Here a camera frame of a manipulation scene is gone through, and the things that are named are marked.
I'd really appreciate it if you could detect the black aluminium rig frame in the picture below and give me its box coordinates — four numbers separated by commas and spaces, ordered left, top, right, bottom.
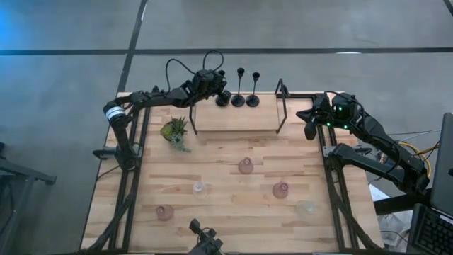
80, 90, 385, 253

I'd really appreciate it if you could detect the pink ribbed glass candle holder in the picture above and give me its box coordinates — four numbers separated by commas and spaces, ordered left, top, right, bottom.
237, 157, 255, 176
156, 204, 175, 222
272, 181, 290, 200

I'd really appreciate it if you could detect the grey laptop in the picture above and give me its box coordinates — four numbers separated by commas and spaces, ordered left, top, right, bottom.
406, 112, 453, 255

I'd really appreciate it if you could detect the clear ribbed glass candle holder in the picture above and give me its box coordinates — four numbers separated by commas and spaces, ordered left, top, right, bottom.
192, 181, 209, 199
295, 200, 317, 217

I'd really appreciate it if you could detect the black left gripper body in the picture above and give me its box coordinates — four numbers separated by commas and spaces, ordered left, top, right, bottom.
185, 81, 233, 107

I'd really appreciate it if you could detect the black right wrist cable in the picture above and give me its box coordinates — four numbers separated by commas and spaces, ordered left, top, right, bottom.
323, 90, 359, 107

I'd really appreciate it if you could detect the wooden shelf with black frame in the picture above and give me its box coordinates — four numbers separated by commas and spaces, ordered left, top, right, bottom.
189, 77, 291, 136

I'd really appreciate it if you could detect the black metal candlestick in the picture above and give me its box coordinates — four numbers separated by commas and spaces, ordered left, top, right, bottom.
231, 67, 246, 108
246, 72, 261, 108
215, 69, 233, 108

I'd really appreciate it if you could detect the yellow cable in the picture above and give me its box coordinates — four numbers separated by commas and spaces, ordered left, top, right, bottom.
398, 140, 432, 178

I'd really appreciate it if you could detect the white plastic bag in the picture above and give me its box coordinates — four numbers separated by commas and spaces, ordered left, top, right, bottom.
369, 183, 413, 249

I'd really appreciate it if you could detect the green potted succulent plant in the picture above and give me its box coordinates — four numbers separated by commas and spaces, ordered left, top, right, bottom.
159, 115, 193, 154

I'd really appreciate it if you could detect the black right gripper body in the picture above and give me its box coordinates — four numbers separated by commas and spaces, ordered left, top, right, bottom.
304, 94, 362, 142

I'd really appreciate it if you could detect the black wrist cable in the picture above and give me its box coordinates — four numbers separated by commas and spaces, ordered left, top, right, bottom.
323, 90, 359, 107
165, 49, 226, 94

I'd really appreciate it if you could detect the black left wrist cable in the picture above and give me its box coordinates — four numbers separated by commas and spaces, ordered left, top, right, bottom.
165, 49, 226, 94

